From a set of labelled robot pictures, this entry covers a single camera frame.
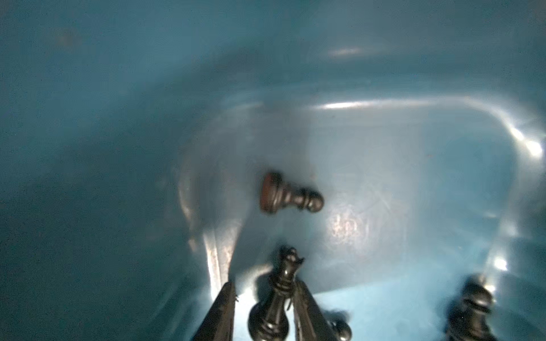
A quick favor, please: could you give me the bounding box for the black pawn lying in tub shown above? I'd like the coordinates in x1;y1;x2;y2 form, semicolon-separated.
260;172;325;214

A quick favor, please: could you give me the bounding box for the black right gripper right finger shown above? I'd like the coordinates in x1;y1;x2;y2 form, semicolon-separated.
292;279;337;341

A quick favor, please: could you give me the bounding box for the black piece in tub corner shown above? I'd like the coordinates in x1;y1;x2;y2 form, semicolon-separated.
445;280;497;341

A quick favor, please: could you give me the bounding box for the black queen chess piece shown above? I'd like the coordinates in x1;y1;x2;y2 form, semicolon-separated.
247;247;304;340

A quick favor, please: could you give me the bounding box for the teal plastic tub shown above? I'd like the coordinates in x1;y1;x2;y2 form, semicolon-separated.
1;1;545;340

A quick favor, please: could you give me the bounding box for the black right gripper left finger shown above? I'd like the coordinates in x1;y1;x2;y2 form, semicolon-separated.
192;281;237;341

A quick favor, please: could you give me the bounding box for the small black pawn in tub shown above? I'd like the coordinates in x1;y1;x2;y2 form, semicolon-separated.
331;320;353;341

